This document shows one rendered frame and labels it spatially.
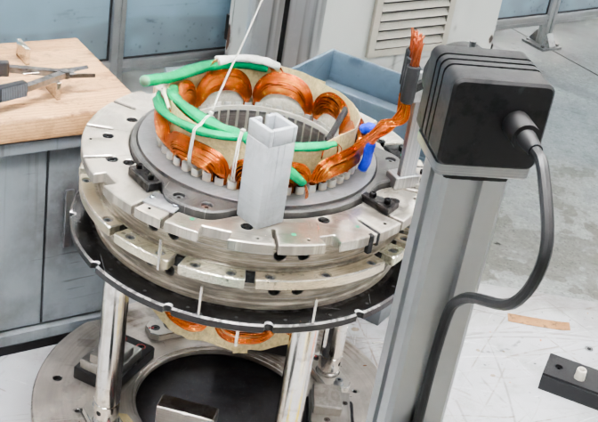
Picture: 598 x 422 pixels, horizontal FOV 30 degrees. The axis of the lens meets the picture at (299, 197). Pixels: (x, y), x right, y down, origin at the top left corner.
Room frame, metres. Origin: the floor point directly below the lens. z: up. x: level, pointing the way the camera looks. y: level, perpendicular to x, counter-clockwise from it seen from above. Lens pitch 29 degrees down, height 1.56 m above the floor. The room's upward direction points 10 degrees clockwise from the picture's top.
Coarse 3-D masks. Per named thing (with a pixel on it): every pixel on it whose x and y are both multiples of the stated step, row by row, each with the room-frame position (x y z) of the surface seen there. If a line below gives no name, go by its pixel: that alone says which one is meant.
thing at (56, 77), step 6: (60, 72) 1.04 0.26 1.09; (36, 78) 1.01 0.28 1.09; (42, 78) 1.01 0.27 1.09; (48, 78) 1.02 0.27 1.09; (54, 78) 1.02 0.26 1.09; (60, 78) 1.03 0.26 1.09; (30, 84) 1.00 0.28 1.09; (36, 84) 1.00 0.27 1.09; (42, 84) 1.01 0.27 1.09; (48, 84) 1.02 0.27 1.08; (30, 90) 0.99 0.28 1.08
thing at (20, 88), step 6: (6, 84) 0.98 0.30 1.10; (12, 84) 0.98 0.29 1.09; (18, 84) 0.98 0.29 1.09; (24, 84) 0.99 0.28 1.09; (0, 90) 0.97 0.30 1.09; (6, 90) 0.97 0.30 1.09; (12, 90) 0.98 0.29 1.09; (18, 90) 0.98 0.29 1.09; (24, 90) 0.99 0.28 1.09; (0, 96) 0.97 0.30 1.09; (6, 96) 0.97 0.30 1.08; (12, 96) 0.98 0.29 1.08; (18, 96) 0.98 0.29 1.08; (24, 96) 0.99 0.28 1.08
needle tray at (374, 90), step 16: (304, 64) 1.23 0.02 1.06; (320, 64) 1.27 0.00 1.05; (336, 64) 1.29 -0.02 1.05; (352, 64) 1.28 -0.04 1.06; (368, 64) 1.27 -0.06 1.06; (336, 80) 1.29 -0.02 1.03; (352, 80) 1.28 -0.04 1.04; (368, 80) 1.27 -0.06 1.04; (384, 80) 1.26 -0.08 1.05; (352, 96) 1.16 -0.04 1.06; (368, 96) 1.26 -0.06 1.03; (384, 96) 1.26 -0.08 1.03; (368, 112) 1.15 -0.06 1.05; (384, 112) 1.14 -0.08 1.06; (400, 128) 1.13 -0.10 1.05; (368, 320) 1.14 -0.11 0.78
